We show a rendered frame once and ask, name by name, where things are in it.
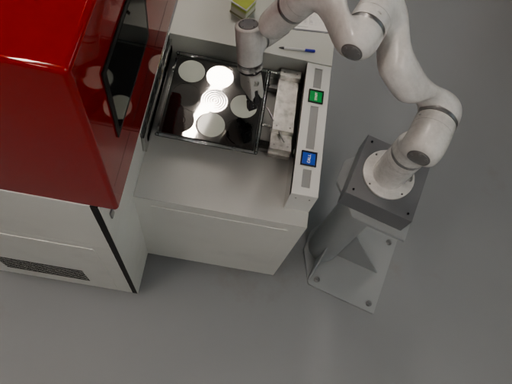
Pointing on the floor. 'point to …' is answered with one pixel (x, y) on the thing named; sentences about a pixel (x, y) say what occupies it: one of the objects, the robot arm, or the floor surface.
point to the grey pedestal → (350, 253)
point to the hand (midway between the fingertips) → (251, 104)
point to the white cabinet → (215, 236)
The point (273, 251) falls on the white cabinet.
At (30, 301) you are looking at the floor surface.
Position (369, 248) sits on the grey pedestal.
